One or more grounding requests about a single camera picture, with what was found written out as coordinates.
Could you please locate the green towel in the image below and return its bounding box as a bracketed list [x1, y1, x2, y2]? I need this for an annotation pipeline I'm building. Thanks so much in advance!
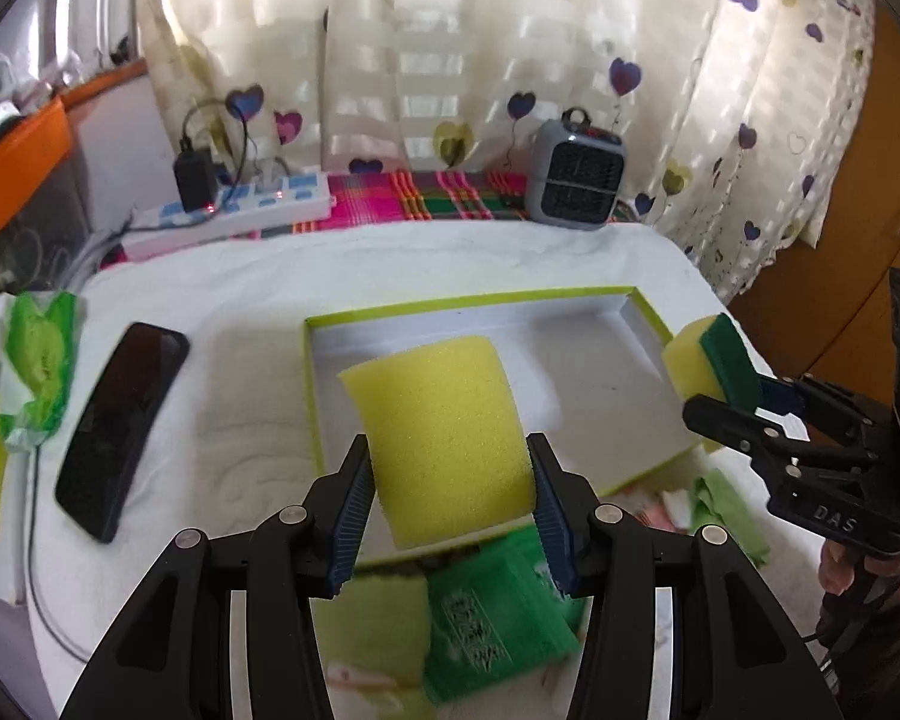
[312, 574, 437, 718]

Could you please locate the clear plastic snack bag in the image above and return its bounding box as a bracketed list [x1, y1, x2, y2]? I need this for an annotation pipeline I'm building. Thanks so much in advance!
[629, 489, 692, 533]

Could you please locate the heart pattern curtain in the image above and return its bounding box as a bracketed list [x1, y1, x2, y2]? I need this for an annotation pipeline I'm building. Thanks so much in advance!
[136, 0, 875, 299]

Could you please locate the black usb cable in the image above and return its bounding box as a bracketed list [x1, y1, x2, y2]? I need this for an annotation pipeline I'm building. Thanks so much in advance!
[25, 440, 92, 665]

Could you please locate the green tissue pack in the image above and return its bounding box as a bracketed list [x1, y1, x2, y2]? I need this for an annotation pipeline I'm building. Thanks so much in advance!
[0, 291, 80, 452]

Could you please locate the green tea packet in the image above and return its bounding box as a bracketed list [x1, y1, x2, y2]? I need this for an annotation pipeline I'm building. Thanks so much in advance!
[424, 527, 585, 704]

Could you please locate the light green cloth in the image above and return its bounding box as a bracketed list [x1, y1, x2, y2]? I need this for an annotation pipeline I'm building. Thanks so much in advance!
[689, 468, 770, 567]

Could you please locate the wooden cabinet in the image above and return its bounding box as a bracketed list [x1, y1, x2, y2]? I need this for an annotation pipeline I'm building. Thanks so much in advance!
[730, 4, 900, 403]

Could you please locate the white blue power strip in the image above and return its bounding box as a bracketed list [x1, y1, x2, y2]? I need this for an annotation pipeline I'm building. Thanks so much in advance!
[121, 174, 334, 262]

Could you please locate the person right hand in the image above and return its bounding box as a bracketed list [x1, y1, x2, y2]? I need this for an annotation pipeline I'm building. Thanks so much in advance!
[818, 539, 870, 596]

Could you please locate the lime green tray box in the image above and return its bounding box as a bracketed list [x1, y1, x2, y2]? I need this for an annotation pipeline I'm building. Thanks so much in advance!
[302, 284, 704, 568]

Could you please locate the orange storage bin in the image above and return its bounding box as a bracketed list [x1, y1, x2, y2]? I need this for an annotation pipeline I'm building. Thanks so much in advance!
[0, 99, 73, 232]

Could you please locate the yellow green scouring sponge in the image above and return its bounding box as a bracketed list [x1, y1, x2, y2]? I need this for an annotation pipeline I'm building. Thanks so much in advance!
[662, 314, 763, 411]

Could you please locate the grey small heater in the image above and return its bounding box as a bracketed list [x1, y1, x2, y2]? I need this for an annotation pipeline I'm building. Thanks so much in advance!
[523, 107, 626, 231]

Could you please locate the large yellow sponge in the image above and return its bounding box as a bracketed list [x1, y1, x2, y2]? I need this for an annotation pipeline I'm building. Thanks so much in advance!
[340, 337, 536, 550]

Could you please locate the black smartphone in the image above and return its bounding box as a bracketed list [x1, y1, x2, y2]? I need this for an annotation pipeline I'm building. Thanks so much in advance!
[55, 322, 190, 544]

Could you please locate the pink plaid cloth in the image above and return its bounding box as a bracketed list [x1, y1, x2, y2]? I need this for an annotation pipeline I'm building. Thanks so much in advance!
[100, 169, 639, 269]

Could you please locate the black charger adapter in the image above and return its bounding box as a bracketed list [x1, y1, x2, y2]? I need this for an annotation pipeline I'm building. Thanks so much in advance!
[173, 135, 219, 213]

